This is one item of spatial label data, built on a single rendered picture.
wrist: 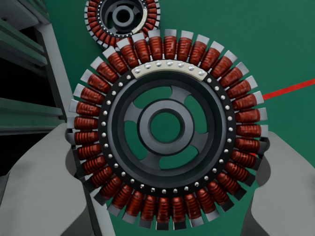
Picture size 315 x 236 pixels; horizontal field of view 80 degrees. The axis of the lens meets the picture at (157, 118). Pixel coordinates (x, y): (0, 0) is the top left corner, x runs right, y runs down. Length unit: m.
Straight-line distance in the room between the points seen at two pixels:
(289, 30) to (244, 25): 0.07
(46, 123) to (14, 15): 0.16
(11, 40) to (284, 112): 0.39
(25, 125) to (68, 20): 0.20
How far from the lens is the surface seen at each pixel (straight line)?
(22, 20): 0.37
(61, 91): 0.35
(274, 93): 0.36
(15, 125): 0.23
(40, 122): 0.26
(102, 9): 0.33
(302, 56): 0.39
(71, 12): 0.38
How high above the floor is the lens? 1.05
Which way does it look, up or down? 87 degrees down
